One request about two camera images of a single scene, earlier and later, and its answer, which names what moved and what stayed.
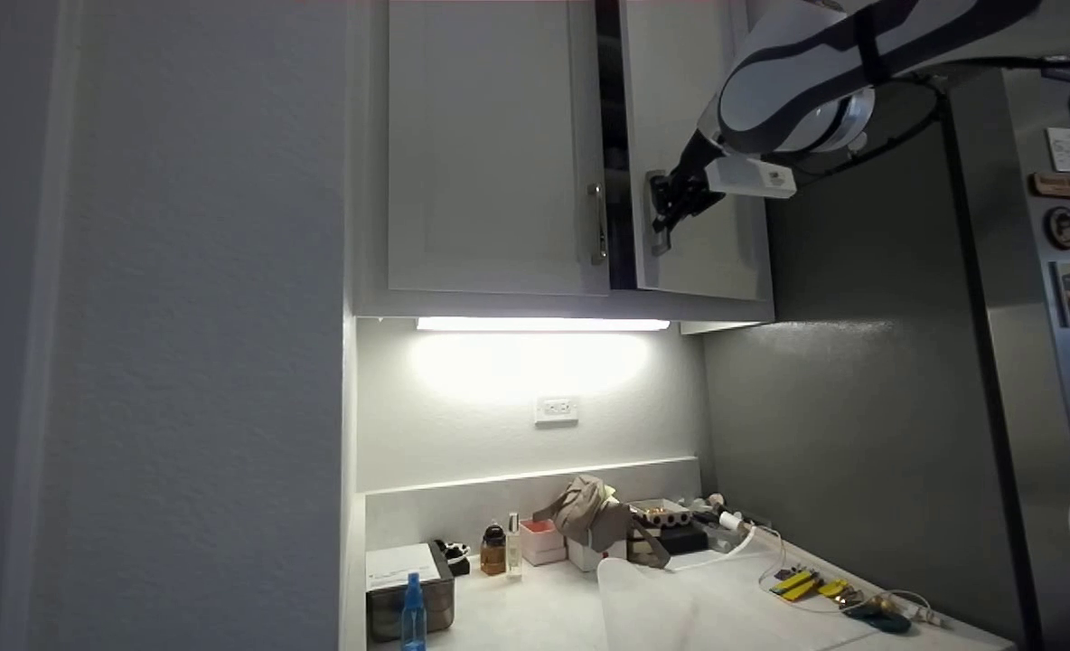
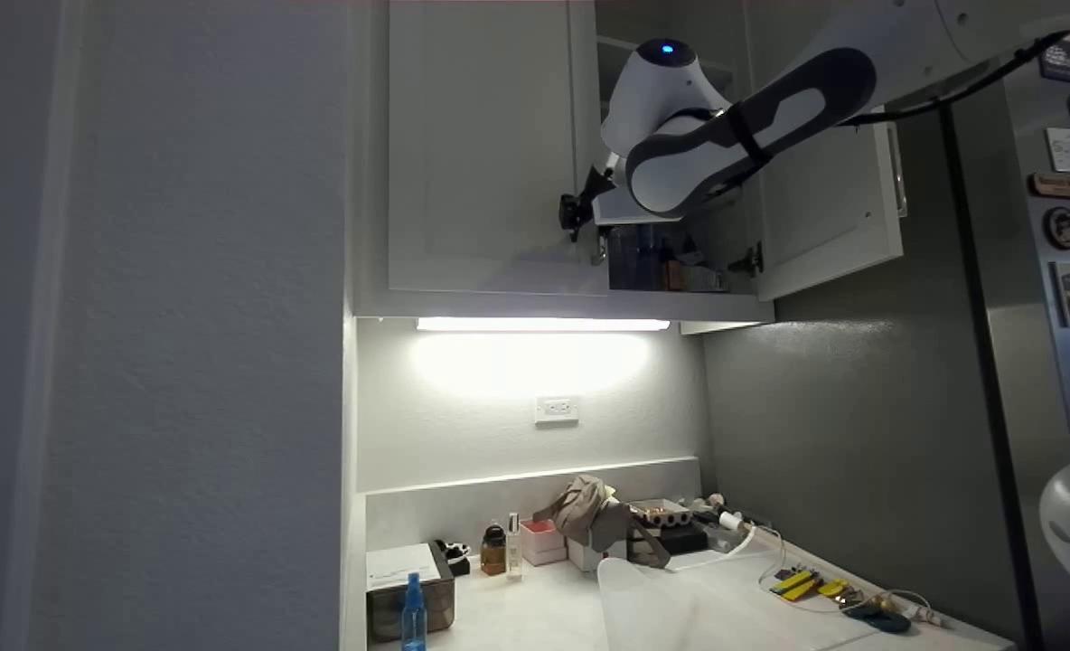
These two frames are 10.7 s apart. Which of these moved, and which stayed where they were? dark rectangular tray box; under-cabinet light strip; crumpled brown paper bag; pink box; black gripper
Moved: black gripper
Stayed: dark rectangular tray box; pink box; crumpled brown paper bag; under-cabinet light strip
